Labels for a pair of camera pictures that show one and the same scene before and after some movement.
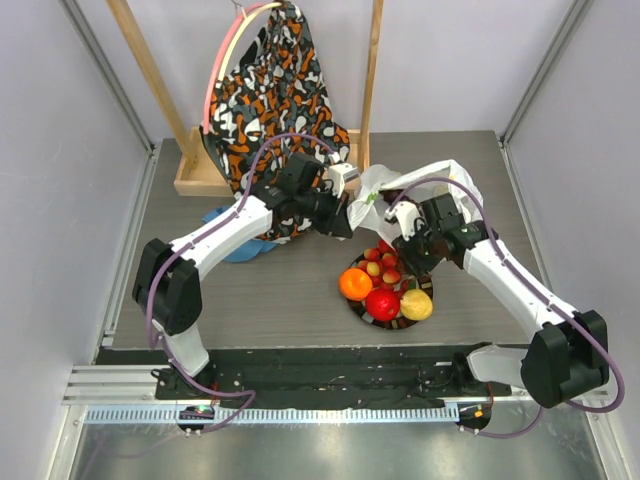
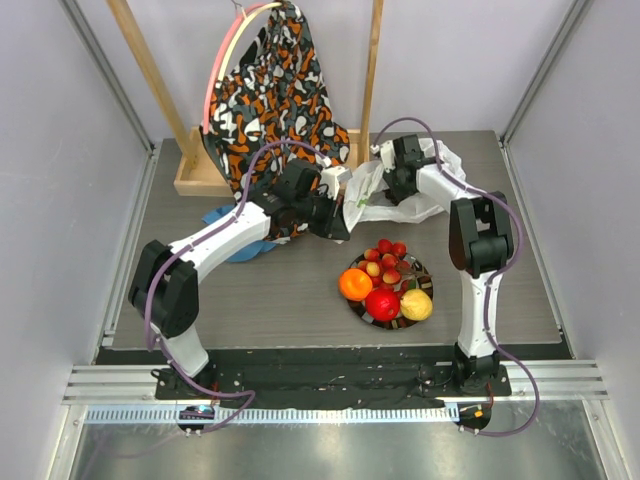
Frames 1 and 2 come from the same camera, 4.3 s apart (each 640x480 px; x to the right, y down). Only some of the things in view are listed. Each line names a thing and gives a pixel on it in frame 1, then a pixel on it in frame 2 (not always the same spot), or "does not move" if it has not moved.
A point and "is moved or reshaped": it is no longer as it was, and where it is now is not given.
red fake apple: x=382 y=304 does not move
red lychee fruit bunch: x=382 y=265 does not move
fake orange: x=355 y=284 does not move
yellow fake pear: x=416 y=305 does not move
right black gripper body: x=409 y=252 to x=394 y=182
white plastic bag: x=368 y=210 is moved or reshaped
